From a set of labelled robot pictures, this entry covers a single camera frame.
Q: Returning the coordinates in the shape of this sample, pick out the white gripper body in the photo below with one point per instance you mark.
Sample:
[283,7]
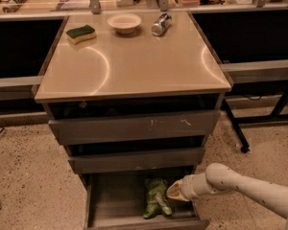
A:
[187,188]

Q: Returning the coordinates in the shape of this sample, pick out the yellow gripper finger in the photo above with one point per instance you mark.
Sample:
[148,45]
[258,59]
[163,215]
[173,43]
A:
[174,192]

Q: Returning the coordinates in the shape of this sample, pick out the green rice chip bag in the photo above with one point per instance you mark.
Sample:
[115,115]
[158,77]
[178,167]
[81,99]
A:
[156,199]

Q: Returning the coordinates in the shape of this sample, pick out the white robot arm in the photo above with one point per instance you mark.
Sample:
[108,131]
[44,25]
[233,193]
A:
[218,179]

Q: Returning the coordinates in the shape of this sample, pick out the middle grey drawer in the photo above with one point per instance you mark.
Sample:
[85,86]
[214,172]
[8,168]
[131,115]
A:
[136,161]

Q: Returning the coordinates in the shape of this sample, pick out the grey drawer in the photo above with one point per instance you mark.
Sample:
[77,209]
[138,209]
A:
[134,127]
[136,161]
[116,201]

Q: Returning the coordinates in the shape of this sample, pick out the top grey drawer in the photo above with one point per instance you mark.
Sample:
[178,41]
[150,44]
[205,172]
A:
[134,127]

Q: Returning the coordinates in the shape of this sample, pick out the bottom grey drawer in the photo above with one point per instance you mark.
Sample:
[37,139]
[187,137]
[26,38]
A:
[116,201]

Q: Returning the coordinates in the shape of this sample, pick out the grey drawer cabinet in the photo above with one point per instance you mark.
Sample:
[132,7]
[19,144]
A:
[132,74]

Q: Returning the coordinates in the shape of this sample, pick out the silver drink can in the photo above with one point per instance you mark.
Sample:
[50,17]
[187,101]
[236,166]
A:
[161,24]

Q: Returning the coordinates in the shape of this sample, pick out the white paper bowl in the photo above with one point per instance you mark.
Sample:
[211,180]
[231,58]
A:
[124,23]

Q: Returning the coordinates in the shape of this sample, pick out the green yellow sponge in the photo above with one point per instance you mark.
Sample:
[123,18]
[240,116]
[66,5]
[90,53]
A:
[80,34]

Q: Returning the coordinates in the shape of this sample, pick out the black table leg frame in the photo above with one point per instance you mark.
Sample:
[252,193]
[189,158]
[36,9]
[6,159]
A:
[274,117]

